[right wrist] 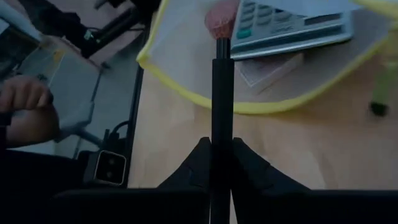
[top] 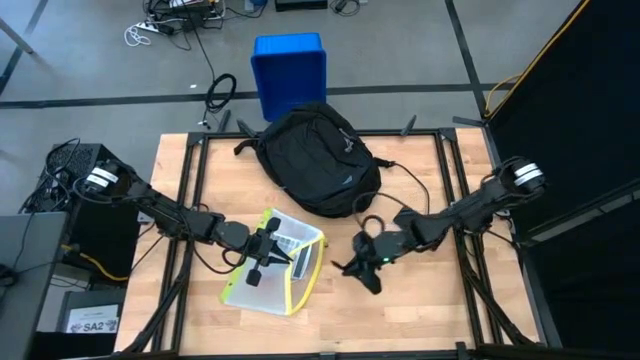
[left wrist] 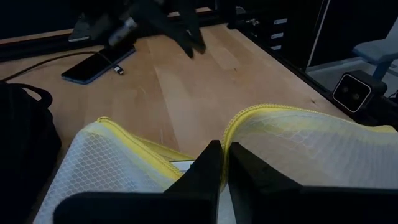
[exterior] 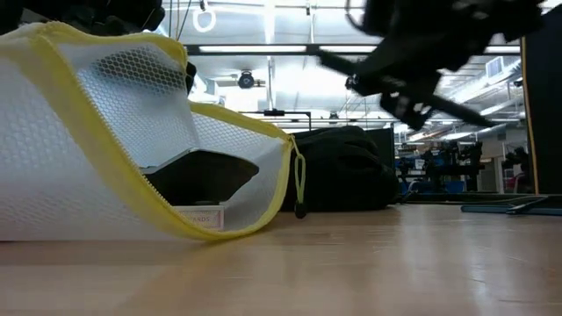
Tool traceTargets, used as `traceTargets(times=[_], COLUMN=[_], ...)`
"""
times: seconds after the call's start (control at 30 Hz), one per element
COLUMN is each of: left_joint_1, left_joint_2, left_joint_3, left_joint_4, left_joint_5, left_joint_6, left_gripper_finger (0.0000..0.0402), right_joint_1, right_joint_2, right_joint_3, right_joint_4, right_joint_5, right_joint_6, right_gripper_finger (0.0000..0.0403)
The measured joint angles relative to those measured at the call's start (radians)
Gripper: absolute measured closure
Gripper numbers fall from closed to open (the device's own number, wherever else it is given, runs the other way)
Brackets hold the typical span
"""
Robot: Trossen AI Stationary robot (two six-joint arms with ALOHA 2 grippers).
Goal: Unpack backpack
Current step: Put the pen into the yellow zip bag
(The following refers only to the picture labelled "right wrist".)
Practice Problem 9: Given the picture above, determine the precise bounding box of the pink round puff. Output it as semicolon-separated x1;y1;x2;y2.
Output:
203;0;241;40

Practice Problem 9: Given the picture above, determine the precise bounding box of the translucent mesh pouch yellow trim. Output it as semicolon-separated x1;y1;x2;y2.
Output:
136;0;398;115

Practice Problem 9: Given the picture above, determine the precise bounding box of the green marker black cap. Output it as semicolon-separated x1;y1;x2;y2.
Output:
368;60;398;118

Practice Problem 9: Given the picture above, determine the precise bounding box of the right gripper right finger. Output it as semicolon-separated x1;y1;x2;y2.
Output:
231;136;312;191

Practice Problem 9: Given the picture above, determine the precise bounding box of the black pen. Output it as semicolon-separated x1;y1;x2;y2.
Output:
210;36;236;224

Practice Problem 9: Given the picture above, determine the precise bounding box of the grey calculator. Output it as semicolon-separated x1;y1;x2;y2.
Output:
229;0;356;60

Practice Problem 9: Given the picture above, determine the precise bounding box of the black table frame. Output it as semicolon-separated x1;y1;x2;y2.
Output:
124;18;156;189

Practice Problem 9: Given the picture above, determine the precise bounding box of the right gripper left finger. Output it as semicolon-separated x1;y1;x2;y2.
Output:
156;136;214;191

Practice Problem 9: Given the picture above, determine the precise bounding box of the person's hand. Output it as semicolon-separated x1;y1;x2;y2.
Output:
0;73;54;113

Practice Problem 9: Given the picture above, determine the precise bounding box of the black device white-rimmed face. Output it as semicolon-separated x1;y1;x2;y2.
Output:
81;149;129;189

